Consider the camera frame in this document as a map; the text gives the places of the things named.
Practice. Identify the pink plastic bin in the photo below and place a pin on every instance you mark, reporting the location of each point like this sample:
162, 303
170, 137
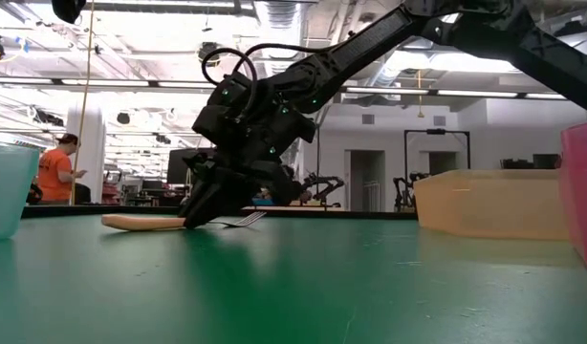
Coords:
582, 200

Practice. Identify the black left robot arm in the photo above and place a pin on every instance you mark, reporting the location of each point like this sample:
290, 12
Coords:
69, 9

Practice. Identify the person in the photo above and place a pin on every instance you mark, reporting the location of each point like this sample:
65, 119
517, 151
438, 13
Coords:
305, 196
54, 172

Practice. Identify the black background robot arm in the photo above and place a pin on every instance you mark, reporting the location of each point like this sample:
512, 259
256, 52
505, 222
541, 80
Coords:
327, 184
403, 191

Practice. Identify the teal plastic bin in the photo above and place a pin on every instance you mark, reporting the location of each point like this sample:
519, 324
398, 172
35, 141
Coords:
6, 191

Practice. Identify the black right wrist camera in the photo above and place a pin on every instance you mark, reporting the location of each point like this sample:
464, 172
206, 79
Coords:
212, 122

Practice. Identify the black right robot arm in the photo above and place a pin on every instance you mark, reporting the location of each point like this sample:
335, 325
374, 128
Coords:
465, 33

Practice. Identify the long light bar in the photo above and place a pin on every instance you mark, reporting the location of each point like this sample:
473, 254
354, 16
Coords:
107, 82

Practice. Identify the white pillar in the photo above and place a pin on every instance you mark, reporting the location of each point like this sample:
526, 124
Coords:
90, 153

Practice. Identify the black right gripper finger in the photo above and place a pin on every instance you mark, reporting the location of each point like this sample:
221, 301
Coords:
238, 200
207, 196

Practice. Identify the yellow plastic bin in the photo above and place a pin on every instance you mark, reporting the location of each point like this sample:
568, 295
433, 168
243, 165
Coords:
494, 205

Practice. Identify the black round ceiling camera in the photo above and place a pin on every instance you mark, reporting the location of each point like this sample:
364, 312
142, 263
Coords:
209, 50

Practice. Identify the grey door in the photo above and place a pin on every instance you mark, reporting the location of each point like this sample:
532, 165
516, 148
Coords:
365, 177

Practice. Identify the black monitor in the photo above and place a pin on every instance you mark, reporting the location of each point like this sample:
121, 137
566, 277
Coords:
537, 160
179, 165

